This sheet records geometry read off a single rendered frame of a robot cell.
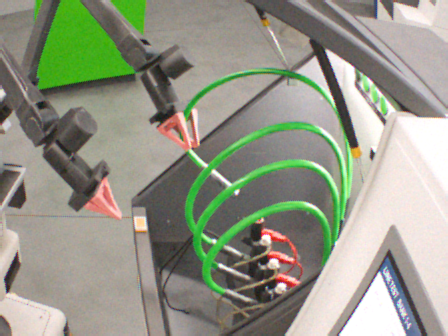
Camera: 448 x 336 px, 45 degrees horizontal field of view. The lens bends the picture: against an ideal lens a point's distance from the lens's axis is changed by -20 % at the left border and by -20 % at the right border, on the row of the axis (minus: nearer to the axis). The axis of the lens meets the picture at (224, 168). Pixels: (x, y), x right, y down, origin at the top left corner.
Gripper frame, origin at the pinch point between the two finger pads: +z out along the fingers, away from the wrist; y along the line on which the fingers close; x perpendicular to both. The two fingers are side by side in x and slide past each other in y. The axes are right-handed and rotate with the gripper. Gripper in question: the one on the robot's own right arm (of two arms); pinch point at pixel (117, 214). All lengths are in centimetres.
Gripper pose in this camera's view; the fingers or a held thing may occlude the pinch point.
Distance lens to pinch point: 119.4
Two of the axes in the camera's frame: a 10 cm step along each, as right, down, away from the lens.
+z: 6.8, 6.6, 3.2
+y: 7.3, -5.5, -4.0
